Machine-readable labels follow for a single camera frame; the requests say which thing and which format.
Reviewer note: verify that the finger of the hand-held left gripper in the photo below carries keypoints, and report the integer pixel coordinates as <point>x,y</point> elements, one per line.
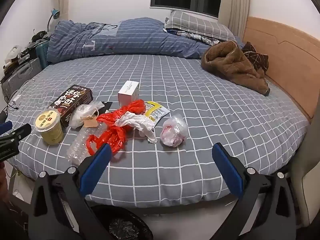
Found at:
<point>18,131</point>
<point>5,128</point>

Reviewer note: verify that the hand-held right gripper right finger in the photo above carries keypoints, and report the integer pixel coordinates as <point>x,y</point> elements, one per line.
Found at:
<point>228,170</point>

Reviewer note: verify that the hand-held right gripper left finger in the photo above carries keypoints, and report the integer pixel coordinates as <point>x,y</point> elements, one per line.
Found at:
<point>96,167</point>

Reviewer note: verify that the clear bubble wrap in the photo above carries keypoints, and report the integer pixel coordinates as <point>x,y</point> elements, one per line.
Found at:
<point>80,145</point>

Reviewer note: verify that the green drink cup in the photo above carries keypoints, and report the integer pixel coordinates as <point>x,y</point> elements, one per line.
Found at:
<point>50,130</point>

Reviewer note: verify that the red plastic bag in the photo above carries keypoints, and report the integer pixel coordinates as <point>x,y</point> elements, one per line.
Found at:
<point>112,120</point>

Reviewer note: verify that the white plastic bag with tag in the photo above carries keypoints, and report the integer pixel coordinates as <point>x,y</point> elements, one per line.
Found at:
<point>82,115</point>

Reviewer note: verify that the white tissue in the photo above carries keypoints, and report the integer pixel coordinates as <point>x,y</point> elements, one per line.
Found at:
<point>135,123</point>

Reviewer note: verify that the dark brown snack box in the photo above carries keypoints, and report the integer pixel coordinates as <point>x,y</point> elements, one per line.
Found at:
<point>72,100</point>

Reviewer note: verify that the black packet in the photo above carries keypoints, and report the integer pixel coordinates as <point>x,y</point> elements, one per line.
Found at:
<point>107,105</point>

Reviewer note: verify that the black lined trash bin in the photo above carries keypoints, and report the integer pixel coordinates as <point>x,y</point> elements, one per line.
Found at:
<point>125,227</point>

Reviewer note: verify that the clear bag with pink contents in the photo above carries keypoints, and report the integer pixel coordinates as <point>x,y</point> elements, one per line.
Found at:
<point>172,132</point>

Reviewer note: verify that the white cardboard box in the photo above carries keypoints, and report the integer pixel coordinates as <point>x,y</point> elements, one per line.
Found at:
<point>127,95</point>

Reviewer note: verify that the yellow snack packet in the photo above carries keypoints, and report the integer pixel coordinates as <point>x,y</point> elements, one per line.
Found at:
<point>155,111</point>

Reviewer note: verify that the person's left forearm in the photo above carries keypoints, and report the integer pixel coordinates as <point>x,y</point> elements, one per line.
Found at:
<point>3,180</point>

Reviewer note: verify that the white charger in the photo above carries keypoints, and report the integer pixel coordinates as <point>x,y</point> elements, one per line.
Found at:
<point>16,99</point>

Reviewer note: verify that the grey hard suitcase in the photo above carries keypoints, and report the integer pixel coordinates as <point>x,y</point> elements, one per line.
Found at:
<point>20,75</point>

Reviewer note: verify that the white round fan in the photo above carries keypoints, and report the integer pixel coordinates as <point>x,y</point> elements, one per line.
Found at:
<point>13,52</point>

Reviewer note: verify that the teal suitcase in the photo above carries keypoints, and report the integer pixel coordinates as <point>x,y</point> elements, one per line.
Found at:
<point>41,52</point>

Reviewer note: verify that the cream chair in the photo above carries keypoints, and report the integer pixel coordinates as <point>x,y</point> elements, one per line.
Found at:
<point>310,185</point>

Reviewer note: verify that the black device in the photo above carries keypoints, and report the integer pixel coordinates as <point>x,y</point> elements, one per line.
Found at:
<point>38,35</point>

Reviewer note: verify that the brown fleece garment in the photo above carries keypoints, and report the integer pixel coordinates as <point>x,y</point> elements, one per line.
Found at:
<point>232,65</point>

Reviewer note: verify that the dark brown patterned cushion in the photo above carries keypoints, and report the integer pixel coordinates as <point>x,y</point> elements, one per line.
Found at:
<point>255,55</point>

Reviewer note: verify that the light wooden headboard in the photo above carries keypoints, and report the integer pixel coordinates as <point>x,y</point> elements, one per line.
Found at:
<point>287,62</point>

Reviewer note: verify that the blue desk lamp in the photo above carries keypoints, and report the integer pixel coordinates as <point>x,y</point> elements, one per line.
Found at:
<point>55,12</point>

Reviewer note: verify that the dark patterned pillow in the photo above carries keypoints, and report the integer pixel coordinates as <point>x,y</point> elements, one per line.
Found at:
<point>197,37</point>

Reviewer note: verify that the blue striped quilt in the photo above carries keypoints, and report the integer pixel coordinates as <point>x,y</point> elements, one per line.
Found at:
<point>140,37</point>

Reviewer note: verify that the grey checked pillow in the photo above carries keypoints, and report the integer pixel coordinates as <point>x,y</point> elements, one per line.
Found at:
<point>197,25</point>

